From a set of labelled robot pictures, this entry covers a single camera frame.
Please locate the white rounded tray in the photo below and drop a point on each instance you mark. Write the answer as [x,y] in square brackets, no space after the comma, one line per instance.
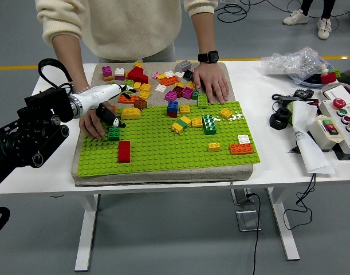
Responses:
[325,91]

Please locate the white 2x2 brick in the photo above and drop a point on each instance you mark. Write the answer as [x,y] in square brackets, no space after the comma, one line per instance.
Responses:
[160,88]
[179,74]
[169,73]
[120,71]
[244,139]

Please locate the large red sloped brick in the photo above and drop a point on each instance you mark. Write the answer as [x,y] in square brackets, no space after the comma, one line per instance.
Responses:
[137,76]

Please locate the small white plastic cap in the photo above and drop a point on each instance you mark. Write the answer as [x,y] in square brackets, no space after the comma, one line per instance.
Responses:
[323,69]

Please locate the blue shallow bowl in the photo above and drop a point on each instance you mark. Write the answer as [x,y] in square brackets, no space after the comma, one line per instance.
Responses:
[306,83]

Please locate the white card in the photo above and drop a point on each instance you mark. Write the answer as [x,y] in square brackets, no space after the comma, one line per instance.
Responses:
[339,93]

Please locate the light grey 2x4 brick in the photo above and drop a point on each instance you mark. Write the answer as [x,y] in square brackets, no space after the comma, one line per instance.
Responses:
[183,66]

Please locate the amber yellow small brick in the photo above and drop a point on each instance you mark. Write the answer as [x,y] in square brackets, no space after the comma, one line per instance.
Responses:
[138,65]

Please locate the pink 2x2 brick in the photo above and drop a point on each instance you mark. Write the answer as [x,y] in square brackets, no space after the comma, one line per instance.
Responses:
[120,77]

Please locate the lime green cloth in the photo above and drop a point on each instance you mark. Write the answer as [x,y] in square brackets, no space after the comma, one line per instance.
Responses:
[290,113]

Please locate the person's left forearm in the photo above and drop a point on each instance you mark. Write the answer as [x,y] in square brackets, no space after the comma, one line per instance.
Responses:
[204,34]

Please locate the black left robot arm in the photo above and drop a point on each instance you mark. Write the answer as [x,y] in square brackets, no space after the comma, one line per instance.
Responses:
[48,103]

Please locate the dark green 2x4 brick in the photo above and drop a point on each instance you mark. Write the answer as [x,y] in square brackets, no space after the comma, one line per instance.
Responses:
[209,125]
[114,134]

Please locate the red 2x4 brick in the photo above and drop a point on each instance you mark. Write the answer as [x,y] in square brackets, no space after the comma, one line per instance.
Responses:
[124,152]

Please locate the white paper sheet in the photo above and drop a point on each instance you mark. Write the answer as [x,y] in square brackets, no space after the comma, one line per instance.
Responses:
[309,143]

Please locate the lime green studded baseplate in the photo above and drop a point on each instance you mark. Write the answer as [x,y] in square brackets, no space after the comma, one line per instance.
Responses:
[169,160]

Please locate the black 2x2 brick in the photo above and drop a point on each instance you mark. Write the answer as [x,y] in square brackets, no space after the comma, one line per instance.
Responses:
[188,75]

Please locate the black wristwatch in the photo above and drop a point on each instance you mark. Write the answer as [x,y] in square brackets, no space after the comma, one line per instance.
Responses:
[208,56]

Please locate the dark red 2x2 brick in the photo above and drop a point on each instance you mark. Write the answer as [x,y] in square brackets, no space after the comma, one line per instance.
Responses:
[177,91]

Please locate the magenta 2x2 brick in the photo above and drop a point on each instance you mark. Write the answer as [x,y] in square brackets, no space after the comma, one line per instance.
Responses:
[171,95]
[107,70]
[188,93]

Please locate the yellow arched brick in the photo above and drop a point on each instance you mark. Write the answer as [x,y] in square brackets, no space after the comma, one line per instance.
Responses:
[131,114]

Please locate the lime small brick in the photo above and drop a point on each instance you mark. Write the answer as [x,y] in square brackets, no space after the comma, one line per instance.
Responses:
[336,72]

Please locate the clear bubble plastic bag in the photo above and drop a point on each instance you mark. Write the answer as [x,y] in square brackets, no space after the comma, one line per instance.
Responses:
[292,61]

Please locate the white push-button control box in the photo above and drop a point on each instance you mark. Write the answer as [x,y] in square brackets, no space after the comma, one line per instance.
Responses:
[349,144]

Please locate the metal floor socket plate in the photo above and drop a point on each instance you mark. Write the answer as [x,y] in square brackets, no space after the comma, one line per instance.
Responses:
[247,222]
[240,197]

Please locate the large black hex nut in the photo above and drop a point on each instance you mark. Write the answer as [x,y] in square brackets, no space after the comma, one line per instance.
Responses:
[280,118]

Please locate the person's right hand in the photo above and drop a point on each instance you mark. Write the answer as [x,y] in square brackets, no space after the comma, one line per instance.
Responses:
[93,124]

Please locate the person's left hand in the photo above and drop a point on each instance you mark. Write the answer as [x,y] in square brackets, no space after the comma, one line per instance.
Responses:
[212,80]

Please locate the small black plug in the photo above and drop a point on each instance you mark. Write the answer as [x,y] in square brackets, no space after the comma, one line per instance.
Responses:
[293,149]

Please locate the small dark green brick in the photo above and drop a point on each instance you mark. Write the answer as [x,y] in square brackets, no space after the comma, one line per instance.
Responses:
[195,94]

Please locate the black plastic part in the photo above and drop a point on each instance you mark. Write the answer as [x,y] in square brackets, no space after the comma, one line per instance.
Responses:
[315,78]

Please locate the brown 2x2 brick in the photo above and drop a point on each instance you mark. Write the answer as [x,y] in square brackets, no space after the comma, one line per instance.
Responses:
[140,104]

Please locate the white table leg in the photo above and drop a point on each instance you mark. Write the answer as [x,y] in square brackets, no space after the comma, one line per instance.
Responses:
[86,229]
[284,229]

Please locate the black toothed gear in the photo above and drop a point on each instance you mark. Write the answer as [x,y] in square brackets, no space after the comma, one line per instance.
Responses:
[303,93]

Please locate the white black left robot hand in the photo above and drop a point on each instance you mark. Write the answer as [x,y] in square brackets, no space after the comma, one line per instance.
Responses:
[100,93]

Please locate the blue 2x2 brick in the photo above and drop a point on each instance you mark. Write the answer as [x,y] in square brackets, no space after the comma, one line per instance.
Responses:
[172,106]

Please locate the green 2x2 brick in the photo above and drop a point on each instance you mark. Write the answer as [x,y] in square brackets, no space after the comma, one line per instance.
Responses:
[182,124]

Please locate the person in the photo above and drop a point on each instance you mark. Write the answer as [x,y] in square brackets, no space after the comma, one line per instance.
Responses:
[129,25]
[296,17]

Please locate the flat orange brick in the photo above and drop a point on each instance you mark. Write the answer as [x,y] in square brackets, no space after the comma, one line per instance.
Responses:
[109,78]

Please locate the small white switch box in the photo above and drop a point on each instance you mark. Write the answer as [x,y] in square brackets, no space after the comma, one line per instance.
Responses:
[325,134]

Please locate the small pink brick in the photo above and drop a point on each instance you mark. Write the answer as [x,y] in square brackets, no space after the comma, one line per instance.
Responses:
[156,75]

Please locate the person's right forearm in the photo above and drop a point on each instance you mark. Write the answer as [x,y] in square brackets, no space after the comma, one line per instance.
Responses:
[66,51]

